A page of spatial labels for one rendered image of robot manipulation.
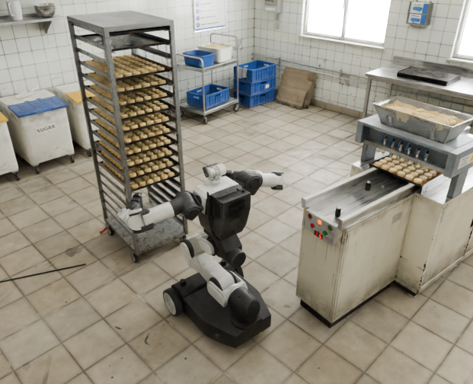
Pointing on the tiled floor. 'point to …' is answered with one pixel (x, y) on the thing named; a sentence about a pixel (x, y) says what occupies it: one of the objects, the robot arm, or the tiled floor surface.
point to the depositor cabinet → (442, 225)
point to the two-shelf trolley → (211, 83)
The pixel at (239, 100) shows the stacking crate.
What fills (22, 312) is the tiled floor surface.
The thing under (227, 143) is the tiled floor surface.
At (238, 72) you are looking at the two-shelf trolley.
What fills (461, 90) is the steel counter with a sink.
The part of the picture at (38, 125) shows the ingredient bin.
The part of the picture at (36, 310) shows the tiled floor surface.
